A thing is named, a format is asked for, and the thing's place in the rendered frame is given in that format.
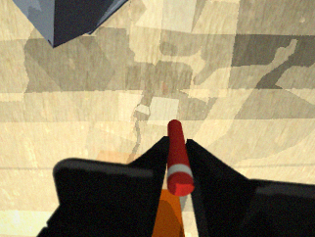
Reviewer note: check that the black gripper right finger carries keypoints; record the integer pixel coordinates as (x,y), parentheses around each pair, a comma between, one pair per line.
(226,203)

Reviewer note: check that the grey sloped panel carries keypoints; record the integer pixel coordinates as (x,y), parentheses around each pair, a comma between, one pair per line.
(59,21)

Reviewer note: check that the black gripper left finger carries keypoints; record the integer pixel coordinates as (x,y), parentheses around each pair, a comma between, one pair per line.
(136,185)

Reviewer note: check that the red peg with grey band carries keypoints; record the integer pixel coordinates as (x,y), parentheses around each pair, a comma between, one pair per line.
(179,177)

